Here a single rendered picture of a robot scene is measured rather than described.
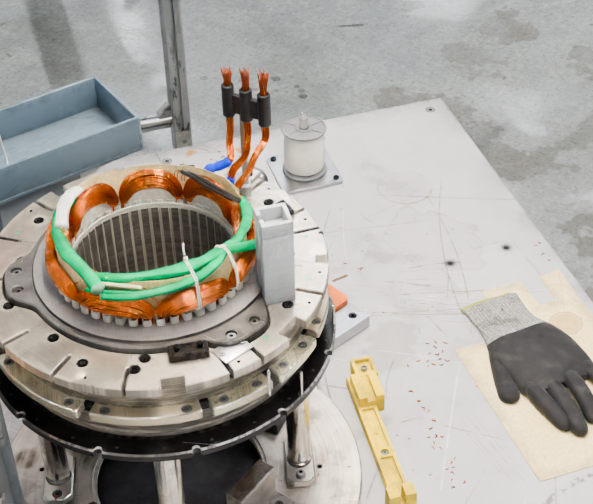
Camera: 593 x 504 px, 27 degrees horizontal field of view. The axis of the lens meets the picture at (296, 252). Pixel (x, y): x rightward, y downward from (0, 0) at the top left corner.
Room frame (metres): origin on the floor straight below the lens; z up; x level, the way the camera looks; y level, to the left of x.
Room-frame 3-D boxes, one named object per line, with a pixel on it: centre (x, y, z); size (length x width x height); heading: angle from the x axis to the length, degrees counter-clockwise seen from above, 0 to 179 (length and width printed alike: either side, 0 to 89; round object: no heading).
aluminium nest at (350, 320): (1.14, -0.01, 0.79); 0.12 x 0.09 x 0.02; 42
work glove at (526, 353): (1.05, -0.28, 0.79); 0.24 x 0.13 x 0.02; 17
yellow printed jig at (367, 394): (0.94, -0.09, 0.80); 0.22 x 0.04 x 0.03; 10
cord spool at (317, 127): (1.44, -0.02, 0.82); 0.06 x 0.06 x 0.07
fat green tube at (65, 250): (0.84, 0.19, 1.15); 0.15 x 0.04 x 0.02; 11
